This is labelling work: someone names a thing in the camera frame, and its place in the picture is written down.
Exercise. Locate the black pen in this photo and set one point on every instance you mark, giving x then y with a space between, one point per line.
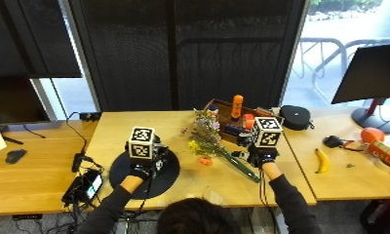
13 140

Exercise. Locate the grey metal bike rack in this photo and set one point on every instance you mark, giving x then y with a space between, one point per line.
329 55

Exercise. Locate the black round mat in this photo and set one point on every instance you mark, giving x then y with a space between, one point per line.
164 178

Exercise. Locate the person's left hand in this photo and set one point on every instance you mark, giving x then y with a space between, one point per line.
139 169

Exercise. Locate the small orange flower head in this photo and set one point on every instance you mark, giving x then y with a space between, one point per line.
206 161

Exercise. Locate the black window blind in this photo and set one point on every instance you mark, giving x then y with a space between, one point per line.
30 35

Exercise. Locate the black zip case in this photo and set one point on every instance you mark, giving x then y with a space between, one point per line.
296 117

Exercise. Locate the small orange-red cup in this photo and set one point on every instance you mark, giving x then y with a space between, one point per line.
248 121

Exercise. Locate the blue and yellow bottle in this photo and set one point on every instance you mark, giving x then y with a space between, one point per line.
212 109

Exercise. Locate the white marker cube right glove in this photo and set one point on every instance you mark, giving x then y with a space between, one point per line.
267 131

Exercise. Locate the wide black monitor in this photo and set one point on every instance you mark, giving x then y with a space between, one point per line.
13 100

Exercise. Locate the orange ball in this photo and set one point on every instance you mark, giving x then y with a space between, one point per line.
373 134

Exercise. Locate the white marker cube glove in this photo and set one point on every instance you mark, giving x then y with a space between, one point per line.
267 131
142 143

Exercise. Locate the dark blue packet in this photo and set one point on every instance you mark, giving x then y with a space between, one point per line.
234 130

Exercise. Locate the white marker cube left glove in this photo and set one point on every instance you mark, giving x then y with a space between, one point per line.
142 143

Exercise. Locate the black power adapter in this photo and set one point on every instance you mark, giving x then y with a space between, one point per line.
78 162

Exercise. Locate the black phone with lit screen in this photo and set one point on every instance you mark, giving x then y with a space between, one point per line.
89 187

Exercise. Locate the black monitor on red stand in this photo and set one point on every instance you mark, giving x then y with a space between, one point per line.
370 73

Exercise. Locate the tall orange bottle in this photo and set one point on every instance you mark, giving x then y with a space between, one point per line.
238 105

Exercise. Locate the large black mesh screen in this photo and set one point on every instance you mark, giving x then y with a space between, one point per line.
187 52

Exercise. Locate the person's right hand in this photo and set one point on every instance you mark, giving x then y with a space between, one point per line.
261 157

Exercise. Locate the yellow banana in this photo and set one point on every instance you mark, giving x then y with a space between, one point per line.
323 161

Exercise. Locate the mixed flower bouquet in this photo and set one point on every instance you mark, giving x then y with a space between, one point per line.
206 136

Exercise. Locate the round dark monitor base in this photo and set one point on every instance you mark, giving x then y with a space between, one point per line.
373 122

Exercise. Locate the black socket box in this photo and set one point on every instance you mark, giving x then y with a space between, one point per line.
90 116

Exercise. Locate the red cylindrical can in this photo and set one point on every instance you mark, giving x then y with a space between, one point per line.
388 152

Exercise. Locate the brown wooden tray box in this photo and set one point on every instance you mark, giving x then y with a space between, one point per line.
224 113

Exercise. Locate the black computer mouse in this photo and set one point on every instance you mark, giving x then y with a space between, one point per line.
16 156

